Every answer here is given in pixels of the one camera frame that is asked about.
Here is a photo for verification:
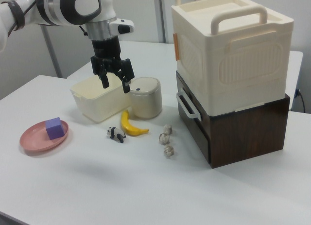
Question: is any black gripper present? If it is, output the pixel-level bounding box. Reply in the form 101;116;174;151
90;36;135;94

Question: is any dark wooden drawer white handle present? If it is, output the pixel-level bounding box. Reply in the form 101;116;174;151
175;70;211;163

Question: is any open cream plastic container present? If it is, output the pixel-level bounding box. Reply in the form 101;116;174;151
69;72;132;124

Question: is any dark wooden drawer cabinet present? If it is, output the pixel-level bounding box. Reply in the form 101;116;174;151
175;70;291;169

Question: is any cream round lidded bin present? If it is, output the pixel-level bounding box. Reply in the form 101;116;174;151
128;76;163;120

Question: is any yellow banana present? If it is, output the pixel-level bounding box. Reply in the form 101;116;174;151
121;109;150;138

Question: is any small panda toy figure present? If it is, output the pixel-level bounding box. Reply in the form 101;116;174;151
106;126;127;143

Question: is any crumpled paper ball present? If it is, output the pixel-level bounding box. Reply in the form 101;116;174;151
158;133;171;145
162;123;173;136
163;144;176;159

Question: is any purple cube block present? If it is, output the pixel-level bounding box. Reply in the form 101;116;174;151
45;117;65;140

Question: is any pink plate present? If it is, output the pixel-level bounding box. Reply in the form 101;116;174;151
19;120;70;153

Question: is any cream plastic storage box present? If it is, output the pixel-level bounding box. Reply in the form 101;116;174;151
171;0;295;113

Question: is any black power cable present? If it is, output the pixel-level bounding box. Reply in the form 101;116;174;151
294;88;306;113

